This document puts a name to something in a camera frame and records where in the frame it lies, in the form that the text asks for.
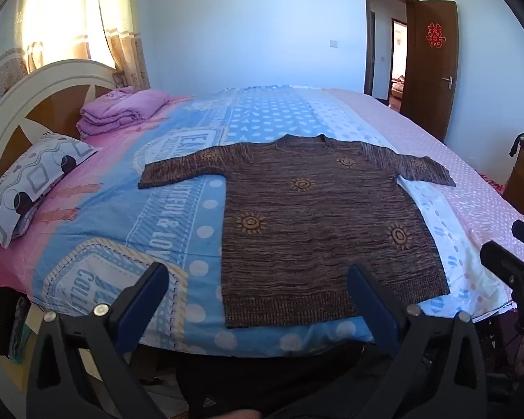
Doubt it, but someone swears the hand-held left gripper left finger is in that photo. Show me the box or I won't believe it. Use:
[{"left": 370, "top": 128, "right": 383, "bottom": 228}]
[{"left": 26, "top": 262, "right": 175, "bottom": 419}]

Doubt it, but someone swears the beige patterned curtain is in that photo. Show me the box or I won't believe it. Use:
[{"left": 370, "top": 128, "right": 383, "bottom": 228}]
[{"left": 0, "top": 0, "right": 151, "bottom": 94}]

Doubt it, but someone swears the patterned grey pillow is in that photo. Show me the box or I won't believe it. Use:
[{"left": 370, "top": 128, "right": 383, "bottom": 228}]
[{"left": 0, "top": 131, "right": 99, "bottom": 249}]

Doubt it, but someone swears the folded pink blanket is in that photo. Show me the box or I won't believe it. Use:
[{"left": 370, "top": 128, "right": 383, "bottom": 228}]
[{"left": 76, "top": 87, "right": 171, "bottom": 138}]

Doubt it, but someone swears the dark cloth pile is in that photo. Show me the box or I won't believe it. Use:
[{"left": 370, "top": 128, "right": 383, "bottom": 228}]
[{"left": 0, "top": 288, "right": 31, "bottom": 359}]

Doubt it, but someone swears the brown wooden door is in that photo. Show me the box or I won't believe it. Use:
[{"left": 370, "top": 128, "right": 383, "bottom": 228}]
[{"left": 399, "top": 0, "right": 459, "bottom": 142}]

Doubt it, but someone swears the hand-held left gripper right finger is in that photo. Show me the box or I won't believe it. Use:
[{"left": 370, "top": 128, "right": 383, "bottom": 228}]
[{"left": 347, "top": 263, "right": 492, "bottom": 419}]

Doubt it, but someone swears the brown knit sweater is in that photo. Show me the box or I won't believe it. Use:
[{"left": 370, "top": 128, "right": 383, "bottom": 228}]
[{"left": 137, "top": 134, "right": 458, "bottom": 329}]

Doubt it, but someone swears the red paper door decoration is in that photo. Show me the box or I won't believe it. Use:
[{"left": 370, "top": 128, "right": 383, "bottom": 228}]
[{"left": 425, "top": 23, "right": 446, "bottom": 49}]

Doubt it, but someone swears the blue pink printed bed sheet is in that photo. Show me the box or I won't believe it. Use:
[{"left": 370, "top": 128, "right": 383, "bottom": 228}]
[{"left": 0, "top": 85, "right": 524, "bottom": 356}]

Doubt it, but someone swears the cream wooden headboard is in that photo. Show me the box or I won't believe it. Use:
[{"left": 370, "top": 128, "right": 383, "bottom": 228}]
[{"left": 0, "top": 59, "right": 123, "bottom": 271}]

